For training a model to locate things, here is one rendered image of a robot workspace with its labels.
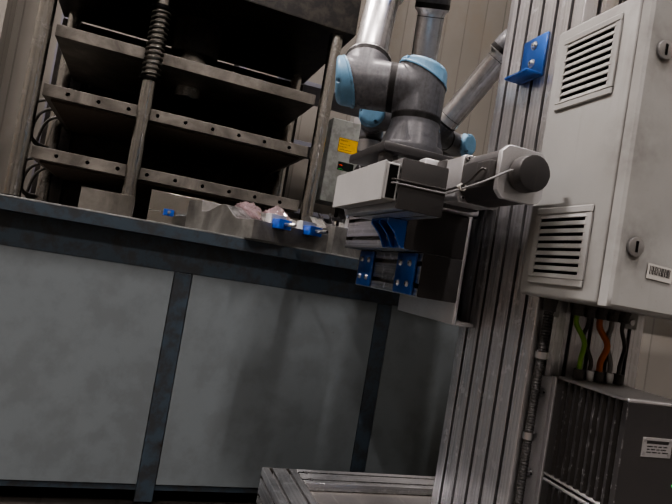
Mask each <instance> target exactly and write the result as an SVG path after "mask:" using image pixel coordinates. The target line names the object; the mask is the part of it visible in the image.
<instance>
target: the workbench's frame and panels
mask: <svg viewBox="0 0 672 504"><path fill-rule="evenodd" d="M358 263H359V260H358V259H352V258H347V257H341V256H336V255H330V254H324V253H319V252H313V251H308V250H302V249H297V248H291V247H286V246H280V245H274V244H269V243H263V242H258V241H252V240H247V239H241V238H236V237H230V236H225V235H219V234H213V233H208V232H202V231H197V230H191V229H186V228H180V227H175V226H169V225H163V224H158V223H152V222H147V221H141V220H136V219H130V218H125V217H119V216H113V215H108V214H102V213H97V212H91V211H86V210H80V209H75V208H69V207H64V206H58V205H52V204H47V203H41V202H36V201H30V200H25V199H19V198H14V197H8V196H2V195H0V486H23V487H56V488H89V489H123V490H134V500H133V504H151V502H152V499H153V494H154V490H156V491H190V492H223V493H256V494H257V493H258V488H259V482H260V476H261V470H262V467H268V468H287V469H305V470H323V471H342V472H361V473H379V474H398V475H416V476H435V475H436V469H437V462H438V456H439V450H440V444H441V437H442V431H443V425H444V419H445V413H446V406H447V400H448V394H449V388H450V381H451V375H452V369H453V363H454V357H455V350H456V344H457V338H458V332H459V326H456V325H451V324H447V323H444V322H440V321H436V320H433V319H429V318H425V317H422V316H418V315H415V314H411V313H407V312H404V311H400V310H398V303H399V297H400V294H399V293H394V292H390V291H385V290H380V289H375V288H370V287H366V286H361V285H356V284H355V281H356V275H357V269H358Z"/></svg>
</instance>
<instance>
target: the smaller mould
mask: <svg viewBox="0 0 672 504"><path fill-rule="evenodd" d="M134 205H135V196H130V195H124V194H119V193H114V192H109V191H104V190H99V189H93V188H88V187H83V186H82V187H81V192H80V197H79V203H78V208H83V209H90V210H94V211H100V212H105V213H111V214H117V215H122V216H128V217H132V216H133V211H134Z"/></svg>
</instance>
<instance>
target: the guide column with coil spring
mask: <svg viewBox="0 0 672 504"><path fill-rule="evenodd" d="M157 3H162V4H165V5H168V6H171V0H157ZM155 14H160V15H164V16H167V17H168V16H169V14H167V13H165V12H160V11H157V12H155ZM155 24H156V25H162V26H165V27H167V24H165V23H162V22H153V25H155ZM152 30H160V31H163V32H165V33H166V29H164V28H160V27H152ZM151 35H159V36H162V37H164V38H165V34H162V33H159V32H151ZM150 40H157V41H161V42H163V43H164V39H161V38H157V37H150ZM149 45H155V46H160V47H162V48H163V45H162V44H160V43H156V42H150V43H149ZM146 61H155V62H158V63H160V60H159V59H155V58H146ZM145 66H153V67H157V68H159V66H160V65H158V64H154V63H145ZM144 71H152V72H156V73H158V71H159V70H156V69H152V68H144ZM155 88H156V82H155V81H153V80H151V79H146V78H144V79H142V85H141V90H140V96H139V101H138V106H137V112H136V117H135V123H134V128H133V134H132V139H131V145H130V150H129V155H128V161H127V166H126V172H125V177H124V183H123V188H122V193H121V194H124V195H130V196H135V197H136V191H137V186H138V180H139V175H140V170H141V164H142V159H143V153H144V148H145V142H146V137H147V131H148V126H149V120H150V115H151V109H152V104H153V98H154V93H155Z"/></svg>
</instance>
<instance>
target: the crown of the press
mask: <svg viewBox="0 0 672 504"><path fill-rule="evenodd" d="M59 3H60V6H61V9H62V12H63V15H64V16H65V17H68V18H69V12H70V11H76V12H79V13H81V14H82V15H83V16H82V22H86V23H89V24H93V25H96V26H100V27H104V28H107V29H111V30H114V31H118V32H121V33H125V34H128V35H132V36H135V37H139V38H143V39H146V40H148V39H147V37H148V36H149V34H148V32H149V31H150V29H149V26H151V25H150V21H151V16H152V11H153V9H152V4H153V3H157V0H59ZM360 6H361V0H171V6H170V7H171V8H172V9H173V11H174V12H173V14H172V16H171V17H169V18H170V19H171V21H170V22H168V23H169V24H170V26H169V27H167V28H168V29H169V31H168V32H166V33H167V34H168V36H167V37H165V38H166V39H167V42H164V43H165V44H166V45H167V46H171V53H172V55H173V56H177V57H180V58H184V59H187V60H191V61H195V62H198V63H202V64H205V65H209V66H215V65H216V64H217V61H218V60H221V61H224V62H228V63H231V64H235V65H238V66H242V67H245V68H249V69H253V70H256V71H260V72H263V73H267V74H270V75H274V76H277V77H281V78H285V79H288V80H291V77H292V75H293V74H296V75H300V76H302V81H301V83H302V84H304V83H305V82H306V81H307V80H308V79H309V78H310V77H311V76H313V75H314V74H315V73H316V72H317V71H318V70H319V69H320V68H321V67H322V66H323V65H324V64H325V63H326V57H327V52H328V46H329V40H330V34H332V33H338V34H341V35H342V36H343V42H342V48H343V47H344V46H345V45H346V44H347V43H348V42H349V41H350V40H351V39H353V38H354V37H355V35H356V30H357V24H358V18H359V12H360ZM342 48H341V49H342ZM200 95H201V92H200V91H199V90H198V89H195V88H193V87H189V86H185V85H176V86H175V92H174V97H175V98H177V99H179V100H182V101H185V102H189V103H199V101H200Z"/></svg>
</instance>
